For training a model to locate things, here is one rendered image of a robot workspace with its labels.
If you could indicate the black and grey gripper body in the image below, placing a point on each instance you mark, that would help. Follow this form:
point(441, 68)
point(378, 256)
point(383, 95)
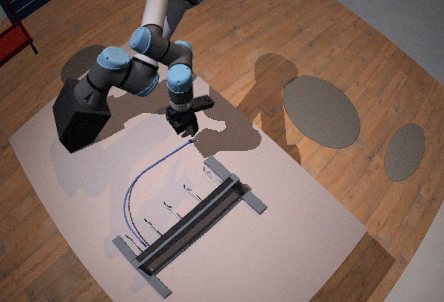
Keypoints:
point(181, 121)

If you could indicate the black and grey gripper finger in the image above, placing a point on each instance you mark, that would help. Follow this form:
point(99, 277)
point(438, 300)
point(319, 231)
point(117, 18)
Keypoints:
point(191, 130)

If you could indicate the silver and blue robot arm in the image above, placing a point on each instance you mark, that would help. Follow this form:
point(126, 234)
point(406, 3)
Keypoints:
point(140, 77)

